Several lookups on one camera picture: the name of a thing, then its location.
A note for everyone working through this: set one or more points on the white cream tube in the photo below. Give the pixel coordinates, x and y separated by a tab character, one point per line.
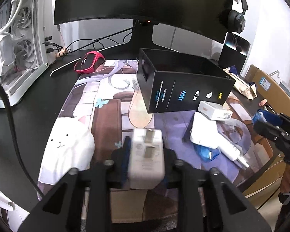
232	152

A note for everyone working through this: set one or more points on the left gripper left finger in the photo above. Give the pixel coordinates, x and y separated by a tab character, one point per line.
125	160

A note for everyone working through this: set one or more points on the white plug charger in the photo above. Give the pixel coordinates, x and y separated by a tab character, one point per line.
146	162

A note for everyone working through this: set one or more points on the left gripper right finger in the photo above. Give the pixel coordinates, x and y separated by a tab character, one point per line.
166	167

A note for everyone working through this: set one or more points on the wet wipes pack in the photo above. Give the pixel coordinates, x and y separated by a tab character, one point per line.
246	89

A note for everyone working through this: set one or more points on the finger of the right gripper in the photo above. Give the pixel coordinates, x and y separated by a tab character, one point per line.
268	131
267	117

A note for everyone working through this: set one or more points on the white PC case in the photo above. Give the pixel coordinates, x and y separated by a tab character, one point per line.
29	43

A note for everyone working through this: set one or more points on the anime desk mat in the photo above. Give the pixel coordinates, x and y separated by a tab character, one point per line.
105	108

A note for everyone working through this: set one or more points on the blue eye drop bottle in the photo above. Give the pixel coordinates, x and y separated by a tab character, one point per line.
205	153

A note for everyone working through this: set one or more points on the pink lip balm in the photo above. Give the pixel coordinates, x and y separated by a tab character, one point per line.
262	103

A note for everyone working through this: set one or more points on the pink gaming mouse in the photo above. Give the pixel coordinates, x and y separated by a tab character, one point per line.
89	62

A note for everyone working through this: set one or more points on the black headphones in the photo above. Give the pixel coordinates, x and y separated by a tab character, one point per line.
232	20

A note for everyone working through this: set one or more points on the black cardboard box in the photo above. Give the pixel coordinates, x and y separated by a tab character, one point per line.
172	81

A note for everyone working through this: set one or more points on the white medicine box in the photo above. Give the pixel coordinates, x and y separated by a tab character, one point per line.
214	111

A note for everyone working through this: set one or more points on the black curved monitor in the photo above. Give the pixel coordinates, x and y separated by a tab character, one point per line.
198	16

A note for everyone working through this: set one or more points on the white smartphone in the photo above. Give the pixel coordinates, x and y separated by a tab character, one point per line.
270	109

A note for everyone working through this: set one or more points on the black speaker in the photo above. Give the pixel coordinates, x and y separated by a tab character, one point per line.
234	52

